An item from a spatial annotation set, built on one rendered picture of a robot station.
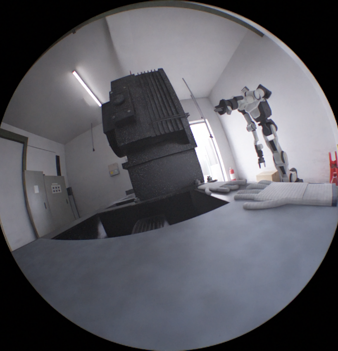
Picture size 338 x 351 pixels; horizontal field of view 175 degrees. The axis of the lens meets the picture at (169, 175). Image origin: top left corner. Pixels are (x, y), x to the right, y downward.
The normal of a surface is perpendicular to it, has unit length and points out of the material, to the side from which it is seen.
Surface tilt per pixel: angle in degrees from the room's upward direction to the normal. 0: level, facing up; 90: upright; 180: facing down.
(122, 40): 180
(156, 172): 90
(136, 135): 90
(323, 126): 90
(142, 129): 90
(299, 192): 0
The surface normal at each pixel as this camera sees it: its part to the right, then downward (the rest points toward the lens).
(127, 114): 0.06, -0.02
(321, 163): -0.96, 0.29
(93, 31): 0.29, 0.96
